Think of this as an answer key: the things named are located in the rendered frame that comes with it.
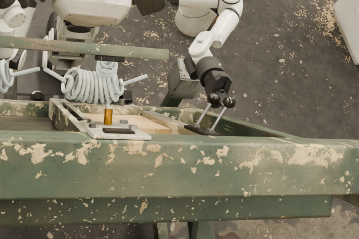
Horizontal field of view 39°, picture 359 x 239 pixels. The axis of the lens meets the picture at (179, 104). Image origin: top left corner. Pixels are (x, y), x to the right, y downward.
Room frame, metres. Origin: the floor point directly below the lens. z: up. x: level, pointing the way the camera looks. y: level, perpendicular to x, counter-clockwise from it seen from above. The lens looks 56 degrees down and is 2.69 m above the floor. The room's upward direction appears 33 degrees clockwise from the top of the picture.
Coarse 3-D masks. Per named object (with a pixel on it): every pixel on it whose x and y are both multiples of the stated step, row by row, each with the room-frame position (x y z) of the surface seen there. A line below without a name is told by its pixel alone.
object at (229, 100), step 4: (228, 96) 0.90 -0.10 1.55; (232, 96) 0.90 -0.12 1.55; (224, 100) 0.88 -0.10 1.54; (228, 100) 0.88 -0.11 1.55; (232, 100) 0.89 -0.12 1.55; (224, 104) 0.87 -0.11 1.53; (228, 104) 0.88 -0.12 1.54; (232, 104) 0.88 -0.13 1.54; (224, 108) 0.87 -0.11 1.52; (224, 112) 0.86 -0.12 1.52; (220, 116) 0.84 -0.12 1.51; (216, 120) 0.83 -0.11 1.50; (216, 124) 0.82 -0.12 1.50; (208, 128) 0.81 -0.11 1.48; (212, 128) 0.81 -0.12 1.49; (208, 132) 0.79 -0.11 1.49; (212, 132) 0.80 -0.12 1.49
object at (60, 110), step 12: (96, 60) 0.50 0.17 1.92; (108, 60) 0.51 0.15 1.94; (120, 60) 0.52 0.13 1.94; (96, 72) 0.52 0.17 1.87; (108, 72) 0.51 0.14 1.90; (60, 108) 0.72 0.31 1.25; (72, 108) 0.75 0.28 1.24; (108, 108) 0.49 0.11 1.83; (60, 120) 0.67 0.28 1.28; (72, 120) 0.59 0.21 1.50; (84, 120) 0.45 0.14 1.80; (108, 120) 0.47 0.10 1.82; (120, 120) 0.50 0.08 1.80; (96, 132) 0.39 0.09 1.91; (144, 132) 0.45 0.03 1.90
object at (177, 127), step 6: (144, 114) 1.06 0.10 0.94; (150, 114) 1.03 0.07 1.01; (156, 114) 1.04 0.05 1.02; (156, 120) 0.98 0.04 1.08; (162, 120) 0.95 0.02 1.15; (168, 120) 0.95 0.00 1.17; (174, 120) 0.97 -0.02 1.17; (168, 126) 0.91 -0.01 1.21; (174, 126) 0.89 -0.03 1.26; (180, 126) 0.87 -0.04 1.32; (174, 132) 0.87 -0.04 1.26; (180, 132) 0.85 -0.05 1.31; (186, 132) 0.83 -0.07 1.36; (192, 132) 0.81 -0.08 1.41
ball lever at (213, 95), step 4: (212, 92) 0.96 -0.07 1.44; (208, 96) 0.94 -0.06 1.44; (212, 96) 0.94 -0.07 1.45; (216, 96) 0.95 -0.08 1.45; (208, 100) 0.93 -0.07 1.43; (212, 100) 0.93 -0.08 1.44; (216, 100) 0.94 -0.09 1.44; (208, 104) 0.92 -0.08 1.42; (212, 104) 0.93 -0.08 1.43; (208, 108) 0.91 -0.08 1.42; (204, 112) 0.90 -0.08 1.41; (200, 116) 0.88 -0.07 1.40; (200, 120) 0.87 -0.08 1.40; (192, 124) 0.86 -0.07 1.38; (196, 124) 0.85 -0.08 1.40
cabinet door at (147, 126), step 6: (84, 114) 0.92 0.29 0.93; (90, 114) 0.94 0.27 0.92; (96, 114) 0.96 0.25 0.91; (102, 114) 0.97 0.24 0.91; (96, 120) 0.86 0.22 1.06; (102, 120) 0.87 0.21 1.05; (114, 120) 0.91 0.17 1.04; (132, 120) 0.96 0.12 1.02; (138, 120) 0.96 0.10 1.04; (144, 120) 0.98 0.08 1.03; (150, 120) 1.00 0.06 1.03; (138, 126) 0.85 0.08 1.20; (144, 126) 0.87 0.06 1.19; (150, 126) 0.88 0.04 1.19; (156, 126) 0.90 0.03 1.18; (162, 126) 0.91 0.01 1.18; (150, 132) 0.84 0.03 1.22; (156, 132) 0.85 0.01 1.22; (162, 132) 0.87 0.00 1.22; (168, 132) 0.88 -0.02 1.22
